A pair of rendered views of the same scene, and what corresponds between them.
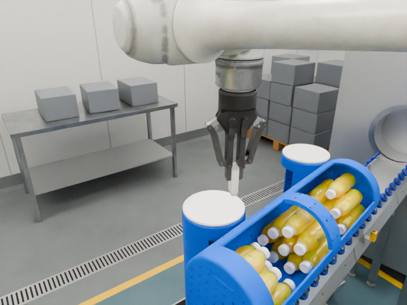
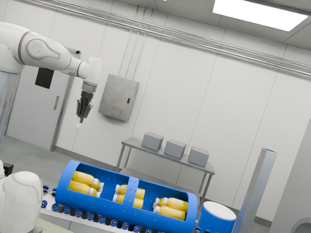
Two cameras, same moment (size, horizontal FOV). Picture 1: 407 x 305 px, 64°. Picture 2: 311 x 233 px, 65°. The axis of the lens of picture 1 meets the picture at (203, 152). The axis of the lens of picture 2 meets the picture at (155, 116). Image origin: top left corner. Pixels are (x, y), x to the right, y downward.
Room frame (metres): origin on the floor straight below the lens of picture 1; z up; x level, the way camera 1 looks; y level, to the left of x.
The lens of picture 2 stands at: (-0.19, -1.41, 1.80)
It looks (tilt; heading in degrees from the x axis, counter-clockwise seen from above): 5 degrees down; 42
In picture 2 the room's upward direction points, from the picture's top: 17 degrees clockwise
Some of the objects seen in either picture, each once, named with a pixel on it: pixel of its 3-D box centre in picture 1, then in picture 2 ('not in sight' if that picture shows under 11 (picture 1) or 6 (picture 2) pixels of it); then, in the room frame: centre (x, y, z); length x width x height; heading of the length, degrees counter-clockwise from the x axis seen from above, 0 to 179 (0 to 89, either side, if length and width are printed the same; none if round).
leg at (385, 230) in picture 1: (380, 250); not in sight; (1.74, -1.21, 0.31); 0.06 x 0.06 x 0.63; 46
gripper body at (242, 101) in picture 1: (237, 110); (86, 98); (0.62, -0.07, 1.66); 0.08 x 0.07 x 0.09; 101
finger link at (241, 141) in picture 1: (241, 141); (84, 109); (0.63, -0.08, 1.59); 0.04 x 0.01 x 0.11; 11
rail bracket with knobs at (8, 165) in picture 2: not in sight; (4, 171); (0.45, 0.44, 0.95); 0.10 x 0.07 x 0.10; 46
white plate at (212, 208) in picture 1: (214, 207); not in sight; (1.22, -0.04, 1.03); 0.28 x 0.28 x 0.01
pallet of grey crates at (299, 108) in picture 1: (298, 104); not in sight; (4.40, -1.34, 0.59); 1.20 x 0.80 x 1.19; 35
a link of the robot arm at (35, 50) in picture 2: not in sight; (45, 52); (0.19, -0.43, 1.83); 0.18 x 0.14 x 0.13; 41
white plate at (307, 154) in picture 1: (305, 153); (219, 210); (1.79, -0.62, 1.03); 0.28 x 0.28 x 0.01
